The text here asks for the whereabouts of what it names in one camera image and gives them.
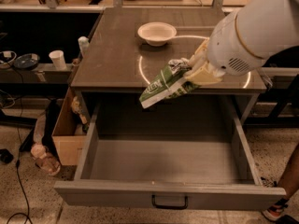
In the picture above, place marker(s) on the green jalapeno chip bag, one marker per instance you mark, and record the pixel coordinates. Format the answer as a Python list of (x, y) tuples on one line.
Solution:
[(168, 84)]

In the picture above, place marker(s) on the white paper cup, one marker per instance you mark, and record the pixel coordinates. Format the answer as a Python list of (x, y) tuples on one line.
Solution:
[(57, 57)]

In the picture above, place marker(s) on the black drawer handle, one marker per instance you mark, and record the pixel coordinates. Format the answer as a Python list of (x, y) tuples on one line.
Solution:
[(169, 203)]

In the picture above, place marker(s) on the grey counter cabinet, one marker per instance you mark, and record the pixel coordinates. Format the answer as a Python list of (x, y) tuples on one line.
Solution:
[(119, 65)]

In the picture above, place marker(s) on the white bowl with items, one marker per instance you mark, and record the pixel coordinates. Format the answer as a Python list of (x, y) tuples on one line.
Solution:
[(7, 58)]

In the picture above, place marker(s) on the clear plastic bottle on floor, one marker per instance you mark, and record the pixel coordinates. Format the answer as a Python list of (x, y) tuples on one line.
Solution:
[(45, 160)]

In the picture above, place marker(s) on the grey low shelf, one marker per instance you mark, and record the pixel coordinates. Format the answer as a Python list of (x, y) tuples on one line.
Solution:
[(43, 73)]

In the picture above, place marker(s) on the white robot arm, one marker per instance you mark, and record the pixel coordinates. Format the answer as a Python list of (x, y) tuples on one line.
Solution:
[(245, 39)]

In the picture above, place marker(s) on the orange white sneaker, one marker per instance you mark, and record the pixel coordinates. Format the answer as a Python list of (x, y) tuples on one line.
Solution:
[(275, 211)]

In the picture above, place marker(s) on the white plastic bottle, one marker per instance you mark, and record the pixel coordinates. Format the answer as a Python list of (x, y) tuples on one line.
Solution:
[(83, 43)]

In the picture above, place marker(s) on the white paper bowl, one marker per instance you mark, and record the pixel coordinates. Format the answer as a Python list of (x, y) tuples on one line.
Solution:
[(157, 34)]

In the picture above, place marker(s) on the small black floor object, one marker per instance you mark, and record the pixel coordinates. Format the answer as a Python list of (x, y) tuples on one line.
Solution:
[(5, 156)]

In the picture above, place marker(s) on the person leg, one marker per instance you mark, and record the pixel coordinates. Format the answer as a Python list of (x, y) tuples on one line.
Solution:
[(290, 177)]

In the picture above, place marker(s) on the cardboard box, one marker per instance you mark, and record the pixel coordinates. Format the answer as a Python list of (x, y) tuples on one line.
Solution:
[(70, 130)]

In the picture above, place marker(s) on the dark round plate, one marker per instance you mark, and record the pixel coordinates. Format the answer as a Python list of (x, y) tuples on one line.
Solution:
[(27, 61)]

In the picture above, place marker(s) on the grey open top drawer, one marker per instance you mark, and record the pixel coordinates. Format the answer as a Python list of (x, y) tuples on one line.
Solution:
[(124, 163)]

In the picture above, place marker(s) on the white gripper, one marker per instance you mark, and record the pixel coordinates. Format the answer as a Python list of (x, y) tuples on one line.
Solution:
[(230, 48)]

